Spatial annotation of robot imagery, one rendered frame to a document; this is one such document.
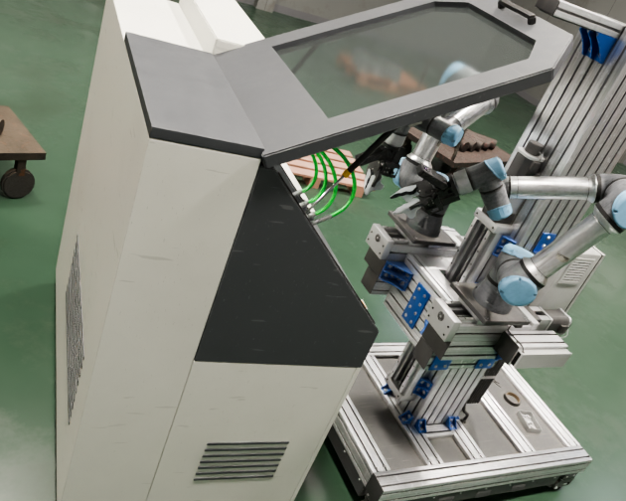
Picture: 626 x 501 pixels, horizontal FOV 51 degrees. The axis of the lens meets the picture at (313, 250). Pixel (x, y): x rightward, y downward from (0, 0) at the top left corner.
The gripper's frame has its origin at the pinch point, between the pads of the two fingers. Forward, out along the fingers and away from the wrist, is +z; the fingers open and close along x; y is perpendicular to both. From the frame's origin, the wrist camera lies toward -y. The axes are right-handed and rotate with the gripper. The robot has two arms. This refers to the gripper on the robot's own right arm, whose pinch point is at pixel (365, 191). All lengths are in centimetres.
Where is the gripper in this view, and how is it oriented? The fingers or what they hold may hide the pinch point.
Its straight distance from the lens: 237.4
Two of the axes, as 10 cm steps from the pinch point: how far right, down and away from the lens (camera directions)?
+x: -3.0, -5.7, 7.7
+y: 8.9, 1.1, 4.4
